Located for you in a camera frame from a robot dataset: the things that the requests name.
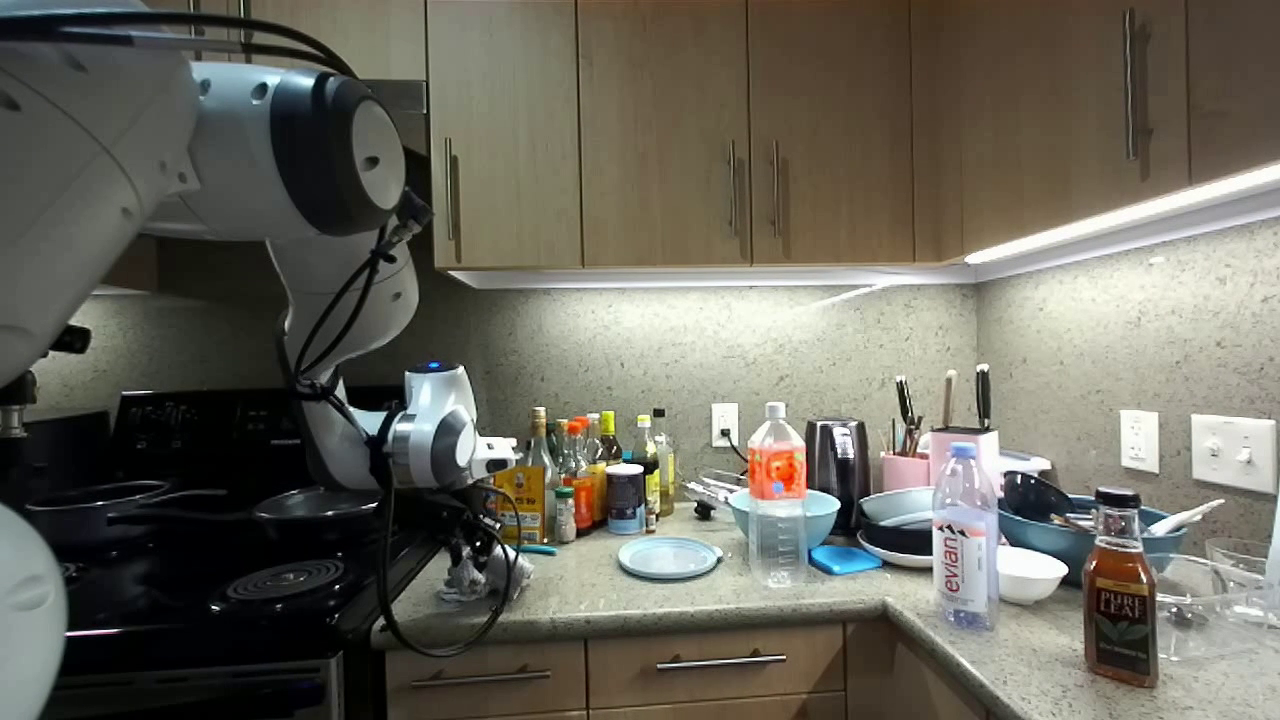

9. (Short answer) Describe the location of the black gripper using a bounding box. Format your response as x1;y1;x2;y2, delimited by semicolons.
432;485;499;568

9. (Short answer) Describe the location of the white towel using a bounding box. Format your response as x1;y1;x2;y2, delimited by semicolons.
439;548;533;604

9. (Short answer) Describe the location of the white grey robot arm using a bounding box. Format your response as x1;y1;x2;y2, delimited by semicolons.
0;0;480;499

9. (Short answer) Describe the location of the yellow seasoning packet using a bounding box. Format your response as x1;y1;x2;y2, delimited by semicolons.
491;466;543;546

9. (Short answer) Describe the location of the black frying pan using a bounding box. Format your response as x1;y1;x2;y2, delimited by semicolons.
252;485;375;524

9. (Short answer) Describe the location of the white lidded jar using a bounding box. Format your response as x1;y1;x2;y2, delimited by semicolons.
606;466;646;536

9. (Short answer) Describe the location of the light blue plate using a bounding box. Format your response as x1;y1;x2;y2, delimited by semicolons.
617;536;723;586

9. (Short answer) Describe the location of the black stove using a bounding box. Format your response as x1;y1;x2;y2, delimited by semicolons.
5;393;432;720

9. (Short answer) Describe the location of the orange soda bottle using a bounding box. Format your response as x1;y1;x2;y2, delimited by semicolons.
749;399;808;589

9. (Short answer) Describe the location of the light blue bowl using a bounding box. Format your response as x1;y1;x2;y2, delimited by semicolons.
729;487;839;548

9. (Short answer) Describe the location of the blue sponge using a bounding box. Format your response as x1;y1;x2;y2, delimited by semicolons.
808;546;885;578

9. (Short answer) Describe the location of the black coffee grinder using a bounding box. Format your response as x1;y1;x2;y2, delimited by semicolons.
808;416;867;536

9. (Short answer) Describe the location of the pink utensil cup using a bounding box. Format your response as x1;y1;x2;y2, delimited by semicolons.
881;454;933;493

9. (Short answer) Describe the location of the clear water bottle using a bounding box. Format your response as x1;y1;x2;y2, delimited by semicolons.
933;445;1002;633

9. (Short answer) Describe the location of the white knife block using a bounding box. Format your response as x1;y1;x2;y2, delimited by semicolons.
928;427;1006;496

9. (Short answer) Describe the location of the white small bowl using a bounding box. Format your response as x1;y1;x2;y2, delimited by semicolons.
998;548;1069;604

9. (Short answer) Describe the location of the dark blue bowl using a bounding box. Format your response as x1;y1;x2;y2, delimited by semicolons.
1002;496;1189;580

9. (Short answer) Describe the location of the brown sauce bottle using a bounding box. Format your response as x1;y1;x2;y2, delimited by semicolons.
1083;487;1161;689

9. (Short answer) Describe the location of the white wall outlet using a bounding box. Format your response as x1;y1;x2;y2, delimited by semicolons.
707;399;742;450

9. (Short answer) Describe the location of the white light switch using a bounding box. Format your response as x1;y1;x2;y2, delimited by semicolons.
1120;407;1161;473

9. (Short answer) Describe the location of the white double switch plate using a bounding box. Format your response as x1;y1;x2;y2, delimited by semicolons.
1194;416;1277;496

